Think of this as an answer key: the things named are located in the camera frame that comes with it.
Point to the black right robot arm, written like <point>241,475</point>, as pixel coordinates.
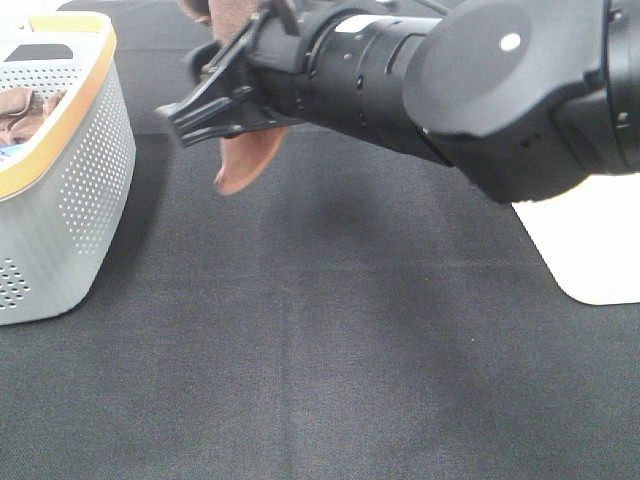
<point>526,98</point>

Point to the black table cloth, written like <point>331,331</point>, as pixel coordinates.
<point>353,314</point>

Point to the white storage bin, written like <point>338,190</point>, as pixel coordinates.
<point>588,238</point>

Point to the blue cloth in basket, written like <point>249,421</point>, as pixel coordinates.
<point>8,151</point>

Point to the grey perforated laundry basket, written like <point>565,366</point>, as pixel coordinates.
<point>63,191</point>

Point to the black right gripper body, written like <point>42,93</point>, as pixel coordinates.
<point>236,84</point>

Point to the brown towel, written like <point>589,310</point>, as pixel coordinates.
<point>244,157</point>

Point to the brown towels in basket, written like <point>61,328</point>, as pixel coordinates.
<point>23,113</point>

